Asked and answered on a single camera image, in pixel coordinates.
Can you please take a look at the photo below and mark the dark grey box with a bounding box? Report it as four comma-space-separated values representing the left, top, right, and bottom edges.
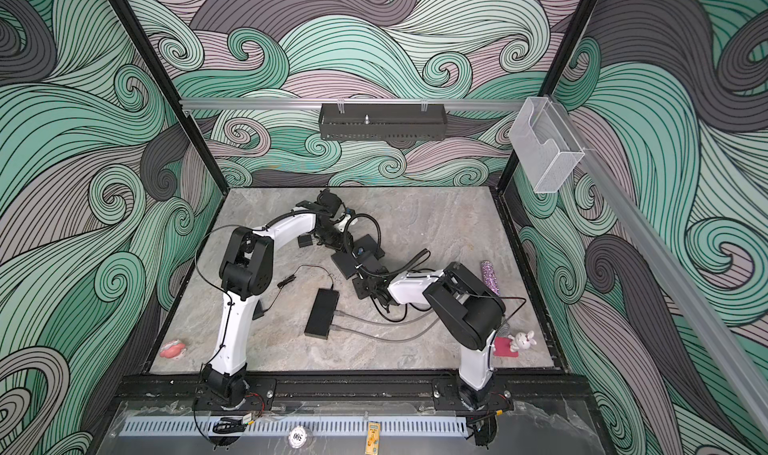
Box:
331, 234, 385, 279

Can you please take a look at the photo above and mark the grey ethernet cable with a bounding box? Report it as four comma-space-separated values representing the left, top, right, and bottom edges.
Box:
334, 308, 434, 328
329, 316, 442, 343

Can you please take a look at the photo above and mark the black network switch box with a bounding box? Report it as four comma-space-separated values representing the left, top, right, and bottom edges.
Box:
304, 289, 340, 340

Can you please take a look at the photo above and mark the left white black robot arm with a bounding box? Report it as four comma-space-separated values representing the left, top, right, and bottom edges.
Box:
201, 188, 355, 410

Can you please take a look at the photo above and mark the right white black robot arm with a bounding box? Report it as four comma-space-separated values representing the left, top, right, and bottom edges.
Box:
338, 213, 506, 410

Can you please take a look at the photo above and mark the glitter purple microphone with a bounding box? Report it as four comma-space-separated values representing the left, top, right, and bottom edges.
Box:
480, 260, 499, 295

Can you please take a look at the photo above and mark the pink toy with bunny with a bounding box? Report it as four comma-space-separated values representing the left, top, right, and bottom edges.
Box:
493, 331, 537, 358

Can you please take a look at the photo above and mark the yellow label tag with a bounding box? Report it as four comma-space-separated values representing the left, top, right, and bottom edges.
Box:
365, 421, 381, 455

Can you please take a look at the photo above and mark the round white sticker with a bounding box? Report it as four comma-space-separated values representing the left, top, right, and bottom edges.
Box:
287, 425, 310, 449

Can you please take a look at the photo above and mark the pink toy left side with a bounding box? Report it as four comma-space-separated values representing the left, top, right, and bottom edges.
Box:
158, 340, 187, 359

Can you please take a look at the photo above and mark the black perforated wall tray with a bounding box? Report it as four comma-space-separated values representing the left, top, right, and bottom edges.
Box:
318, 103, 448, 141

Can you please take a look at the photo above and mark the clear acrylic wall holder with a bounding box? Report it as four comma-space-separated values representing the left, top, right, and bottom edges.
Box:
508, 97, 584, 194

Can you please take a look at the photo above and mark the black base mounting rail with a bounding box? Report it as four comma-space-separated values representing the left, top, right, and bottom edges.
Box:
116, 369, 591, 413

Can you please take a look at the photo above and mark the white slotted cable duct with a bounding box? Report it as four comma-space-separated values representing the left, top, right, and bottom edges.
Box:
117, 416, 468, 437

